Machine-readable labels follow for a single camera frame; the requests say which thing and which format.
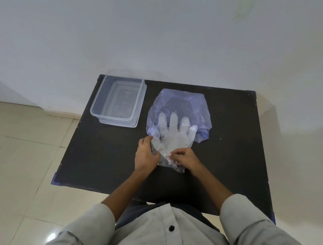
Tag grey button shirt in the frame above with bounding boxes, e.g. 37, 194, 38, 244
47, 194, 310, 245

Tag clear plastic disposable glove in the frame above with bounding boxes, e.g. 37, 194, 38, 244
151, 112, 198, 174

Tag person's left forearm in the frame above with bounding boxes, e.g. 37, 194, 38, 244
101, 165, 155, 223

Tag clear rectangular plastic container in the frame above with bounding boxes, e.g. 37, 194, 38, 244
90, 75, 147, 128

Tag bluish transparent plastic bag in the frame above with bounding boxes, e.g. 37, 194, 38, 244
146, 88, 211, 144

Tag dark trousers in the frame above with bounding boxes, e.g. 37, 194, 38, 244
115, 199, 220, 232

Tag person's left hand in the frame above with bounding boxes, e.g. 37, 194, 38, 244
134, 136, 161, 173

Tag person's right forearm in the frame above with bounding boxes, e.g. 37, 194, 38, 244
190, 167, 234, 217

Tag person's right hand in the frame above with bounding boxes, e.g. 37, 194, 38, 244
169, 148, 203, 177

